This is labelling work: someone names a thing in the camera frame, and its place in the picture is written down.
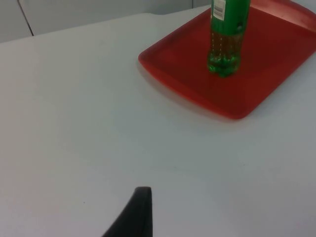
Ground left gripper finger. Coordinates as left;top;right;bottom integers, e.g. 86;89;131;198
101;187;154;237

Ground red tray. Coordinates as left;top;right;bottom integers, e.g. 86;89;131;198
138;0;316;120

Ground green plastic bottle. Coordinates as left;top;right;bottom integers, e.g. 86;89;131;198
206;0;251;79

